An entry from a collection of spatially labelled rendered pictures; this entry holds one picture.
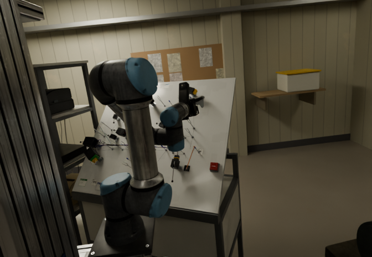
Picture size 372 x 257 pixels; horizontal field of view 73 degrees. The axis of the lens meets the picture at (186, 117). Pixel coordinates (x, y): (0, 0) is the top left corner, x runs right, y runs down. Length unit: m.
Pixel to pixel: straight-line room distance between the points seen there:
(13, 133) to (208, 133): 1.33
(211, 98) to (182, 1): 2.56
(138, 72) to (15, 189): 0.41
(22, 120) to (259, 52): 4.00
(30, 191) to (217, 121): 1.35
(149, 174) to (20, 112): 0.40
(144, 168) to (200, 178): 0.89
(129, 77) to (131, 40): 3.49
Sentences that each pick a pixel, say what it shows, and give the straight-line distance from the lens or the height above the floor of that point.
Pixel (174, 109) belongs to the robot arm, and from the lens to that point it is 1.02.
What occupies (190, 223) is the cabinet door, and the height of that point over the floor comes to 0.74.
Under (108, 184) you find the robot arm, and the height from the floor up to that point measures 1.39.
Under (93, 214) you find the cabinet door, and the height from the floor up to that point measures 0.66.
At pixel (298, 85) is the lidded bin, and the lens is 4.11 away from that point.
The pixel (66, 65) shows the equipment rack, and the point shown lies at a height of 1.82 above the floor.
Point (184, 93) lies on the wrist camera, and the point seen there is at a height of 1.63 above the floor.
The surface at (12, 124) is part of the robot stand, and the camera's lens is 0.69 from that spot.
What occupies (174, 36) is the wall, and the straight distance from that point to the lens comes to 4.18.
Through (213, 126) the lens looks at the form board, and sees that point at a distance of 1.81.
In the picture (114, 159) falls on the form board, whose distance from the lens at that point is 2.06.
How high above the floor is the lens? 1.80
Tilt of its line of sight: 14 degrees down
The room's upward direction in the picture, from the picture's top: 6 degrees counter-clockwise
